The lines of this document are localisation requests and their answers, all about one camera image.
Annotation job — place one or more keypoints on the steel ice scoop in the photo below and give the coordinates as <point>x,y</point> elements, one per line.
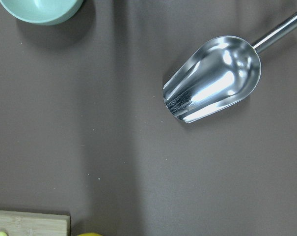
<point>222,72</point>

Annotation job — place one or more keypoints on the upper whole lemon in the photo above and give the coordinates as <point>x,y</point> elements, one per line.
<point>90,234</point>

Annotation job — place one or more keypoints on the mint green bowl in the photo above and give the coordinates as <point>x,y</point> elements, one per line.
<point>42,12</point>

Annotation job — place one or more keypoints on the bamboo cutting board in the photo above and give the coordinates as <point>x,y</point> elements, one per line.
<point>15,223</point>

